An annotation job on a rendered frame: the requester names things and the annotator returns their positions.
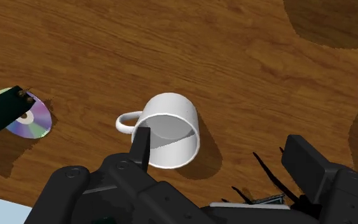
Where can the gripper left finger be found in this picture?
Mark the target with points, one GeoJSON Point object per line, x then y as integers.
{"type": "Point", "coordinates": [126, 186]}

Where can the shiny compact disc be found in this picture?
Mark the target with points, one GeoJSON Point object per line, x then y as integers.
{"type": "Point", "coordinates": [37, 122]}

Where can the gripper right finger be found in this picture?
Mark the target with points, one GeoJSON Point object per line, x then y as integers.
{"type": "Point", "coordinates": [336, 186]}

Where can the black oblong box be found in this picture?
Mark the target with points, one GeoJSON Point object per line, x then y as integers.
{"type": "Point", "coordinates": [2, 111]}

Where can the white mug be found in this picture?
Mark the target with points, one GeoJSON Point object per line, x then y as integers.
{"type": "Point", "coordinates": [172, 124]}

